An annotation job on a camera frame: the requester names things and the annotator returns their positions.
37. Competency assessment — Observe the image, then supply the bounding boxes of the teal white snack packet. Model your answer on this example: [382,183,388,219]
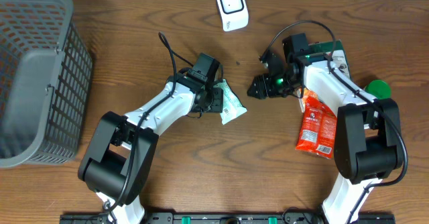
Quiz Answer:
[215,79,247,125]

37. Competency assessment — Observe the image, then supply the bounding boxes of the green white packet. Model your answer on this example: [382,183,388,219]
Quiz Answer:
[309,40,351,79]

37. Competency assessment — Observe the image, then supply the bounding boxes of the red snack packet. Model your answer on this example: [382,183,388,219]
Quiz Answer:
[296,89,336,159]

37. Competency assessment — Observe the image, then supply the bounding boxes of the green lid seasoning jar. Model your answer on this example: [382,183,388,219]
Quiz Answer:
[364,79,391,99]

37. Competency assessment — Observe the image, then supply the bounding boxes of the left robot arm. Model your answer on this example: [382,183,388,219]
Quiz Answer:
[78,74,223,223]

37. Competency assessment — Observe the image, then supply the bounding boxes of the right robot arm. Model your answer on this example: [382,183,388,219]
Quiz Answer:
[247,50,408,223]

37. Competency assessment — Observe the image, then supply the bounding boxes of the white barcode scanner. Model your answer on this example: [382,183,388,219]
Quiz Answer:
[217,0,249,32]

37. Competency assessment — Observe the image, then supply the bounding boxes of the grey plastic mesh basket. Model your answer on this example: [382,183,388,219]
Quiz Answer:
[1,0,93,168]

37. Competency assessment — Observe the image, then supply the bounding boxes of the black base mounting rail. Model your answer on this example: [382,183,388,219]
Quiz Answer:
[59,209,396,224]

